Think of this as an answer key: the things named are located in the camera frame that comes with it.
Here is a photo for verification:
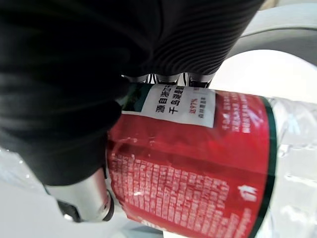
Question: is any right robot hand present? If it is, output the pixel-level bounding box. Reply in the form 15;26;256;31
0;0;264;223

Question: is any clear bottle with red label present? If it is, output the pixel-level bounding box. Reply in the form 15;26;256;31
0;83;317;238

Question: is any white bin liner bag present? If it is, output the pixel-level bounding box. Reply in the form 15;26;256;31
210;48;317;100

